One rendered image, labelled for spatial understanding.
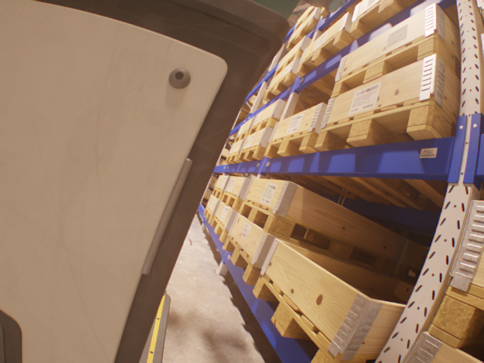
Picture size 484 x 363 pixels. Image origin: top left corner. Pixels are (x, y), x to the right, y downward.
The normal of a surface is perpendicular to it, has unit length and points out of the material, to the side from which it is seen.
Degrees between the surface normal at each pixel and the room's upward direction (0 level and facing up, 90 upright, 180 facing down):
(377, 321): 90
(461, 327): 90
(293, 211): 90
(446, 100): 90
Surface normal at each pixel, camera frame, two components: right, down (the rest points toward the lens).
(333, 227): 0.24, 0.04
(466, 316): -0.89, -0.39
